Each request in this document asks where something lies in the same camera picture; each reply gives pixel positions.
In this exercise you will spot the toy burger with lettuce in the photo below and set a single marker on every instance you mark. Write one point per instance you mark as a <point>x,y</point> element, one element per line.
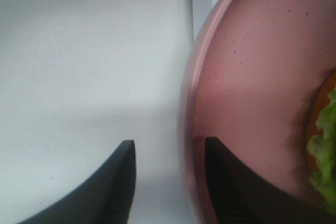
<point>320,142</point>

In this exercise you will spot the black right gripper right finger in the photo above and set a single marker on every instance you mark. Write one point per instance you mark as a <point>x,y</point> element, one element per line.
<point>239,195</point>

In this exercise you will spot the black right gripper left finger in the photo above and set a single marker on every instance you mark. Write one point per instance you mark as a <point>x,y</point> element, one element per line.
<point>105,197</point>

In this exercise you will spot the pink round plate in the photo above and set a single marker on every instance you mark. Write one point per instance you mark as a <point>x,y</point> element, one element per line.
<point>252,87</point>

